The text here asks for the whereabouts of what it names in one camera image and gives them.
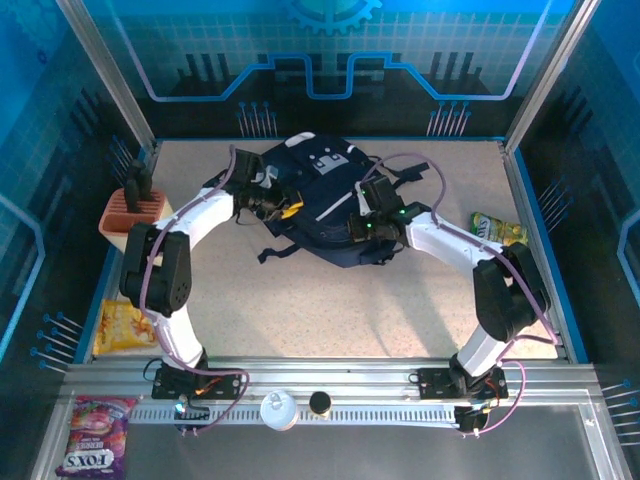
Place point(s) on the navy blue backpack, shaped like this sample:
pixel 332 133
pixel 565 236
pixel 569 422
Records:
pixel 320 190

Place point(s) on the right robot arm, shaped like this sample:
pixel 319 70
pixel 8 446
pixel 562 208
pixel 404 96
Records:
pixel 450 235

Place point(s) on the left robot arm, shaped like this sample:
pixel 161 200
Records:
pixel 165 270

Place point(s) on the green yellow Fox's candy bag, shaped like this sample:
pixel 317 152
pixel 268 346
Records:
pixel 500 232

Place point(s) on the yellow snack bag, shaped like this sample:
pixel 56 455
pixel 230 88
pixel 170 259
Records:
pixel 120 327

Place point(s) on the purple Fox's candy bag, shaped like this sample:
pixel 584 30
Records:
pixel 95 440

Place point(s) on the beige knife block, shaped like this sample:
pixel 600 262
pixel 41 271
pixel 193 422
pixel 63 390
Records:
pixel 117 225

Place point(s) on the black round cap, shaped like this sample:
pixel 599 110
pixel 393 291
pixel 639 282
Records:
pixel 320 402

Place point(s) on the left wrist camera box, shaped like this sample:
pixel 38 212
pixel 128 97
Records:
pixel 267 176

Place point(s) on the aluminium table side rail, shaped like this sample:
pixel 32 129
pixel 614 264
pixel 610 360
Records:
pixel 512 175

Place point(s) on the aluminium mounting rail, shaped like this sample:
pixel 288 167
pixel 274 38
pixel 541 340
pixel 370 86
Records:
pixel 325 375

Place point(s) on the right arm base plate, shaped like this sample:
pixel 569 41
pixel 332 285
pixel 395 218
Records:
pixel 435 382

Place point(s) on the aluminium frame post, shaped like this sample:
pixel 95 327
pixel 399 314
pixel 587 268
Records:
pixel 545 75
pixel 110 75

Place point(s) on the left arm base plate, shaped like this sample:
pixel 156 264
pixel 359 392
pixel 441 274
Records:
pixel 165 387

